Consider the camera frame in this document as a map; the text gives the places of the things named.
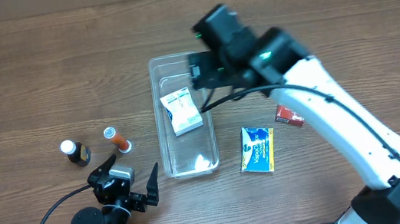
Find clear plastic container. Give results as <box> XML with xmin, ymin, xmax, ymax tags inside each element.
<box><xmin>148</xmin><ymin>52</ymin><xmax>220</xmax><ymax>179</ymax></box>

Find orange tube white caps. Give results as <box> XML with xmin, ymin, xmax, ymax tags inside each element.
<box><xmin>103</xmin><ymin>127</ymin><xmax>132</xmax><ymax>153</ymax></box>

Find white medicine box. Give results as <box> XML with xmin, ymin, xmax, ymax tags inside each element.
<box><xmin>160</xmin><ymin>87</ymin><xmax>203</xmax><ymax>137</ymax></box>

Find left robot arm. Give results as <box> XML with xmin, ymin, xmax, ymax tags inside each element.
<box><xmin>71</xmin><ymin>154</ymin><xmax>159</xmax><ymax>224</ymax></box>

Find red medicine box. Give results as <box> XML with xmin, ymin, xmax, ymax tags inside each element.
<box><xmin>275</xmin><ymin>104</ymin><xmax>305</xmax><ymax>127</ymax></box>

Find blue yellow VapoDrops box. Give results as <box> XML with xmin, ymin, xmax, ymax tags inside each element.
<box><xmin>240</xmin><ymin>127</ymin><xmax>275</xmax><ymax>173</ymax></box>

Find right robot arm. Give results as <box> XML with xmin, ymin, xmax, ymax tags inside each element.
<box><xmin>188</xmin><ymin>4</ymin><xmax>400</xmax><ymax>224</ymax></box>

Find dark bottle white cap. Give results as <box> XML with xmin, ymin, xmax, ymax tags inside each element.
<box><xmin>60</xmin><ymin>140</ymin><xmax>91</xmax><ymax>167</ymax></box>

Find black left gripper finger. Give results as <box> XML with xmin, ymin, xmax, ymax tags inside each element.
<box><xmin>146</xmin><ymin>163</ymin><xmax>160</xmax><ymax>206</ymax></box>
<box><xmin>87</xmin><ymin>153</ymin><xmax>117</xmax><ymax>186</ymax></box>

